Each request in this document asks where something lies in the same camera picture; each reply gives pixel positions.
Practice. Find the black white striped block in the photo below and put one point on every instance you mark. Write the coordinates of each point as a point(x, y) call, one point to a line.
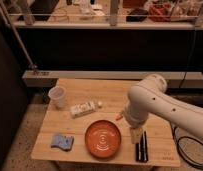
point(141, 149)

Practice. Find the clear plastic cup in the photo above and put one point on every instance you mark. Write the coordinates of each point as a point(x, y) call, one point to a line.
point(57, 95)

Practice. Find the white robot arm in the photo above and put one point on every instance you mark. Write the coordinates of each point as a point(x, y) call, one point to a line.
point(148, 96)

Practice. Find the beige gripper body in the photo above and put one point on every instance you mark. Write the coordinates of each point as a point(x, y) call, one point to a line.
point(136, 134)

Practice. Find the red object on shelf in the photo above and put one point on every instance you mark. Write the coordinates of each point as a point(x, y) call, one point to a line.
point(159, 13)

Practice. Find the orange carrot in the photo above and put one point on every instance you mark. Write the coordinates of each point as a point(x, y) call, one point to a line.
point(119, 117)

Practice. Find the blue sponge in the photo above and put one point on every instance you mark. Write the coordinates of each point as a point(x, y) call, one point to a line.
point(62, 142)

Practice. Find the grey metal rail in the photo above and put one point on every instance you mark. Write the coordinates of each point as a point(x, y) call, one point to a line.
point(44, 78)

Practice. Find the diagonal metal pole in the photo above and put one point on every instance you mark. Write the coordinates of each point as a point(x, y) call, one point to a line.
point(33, 67)

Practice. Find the white plastic bottle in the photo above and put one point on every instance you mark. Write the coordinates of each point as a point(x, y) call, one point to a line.
point(84, 108)

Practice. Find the black object on shelf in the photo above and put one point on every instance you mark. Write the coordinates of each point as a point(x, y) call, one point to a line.
point(137, 15)

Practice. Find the orange plate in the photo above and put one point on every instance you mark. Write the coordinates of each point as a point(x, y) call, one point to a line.
point(102, 139)

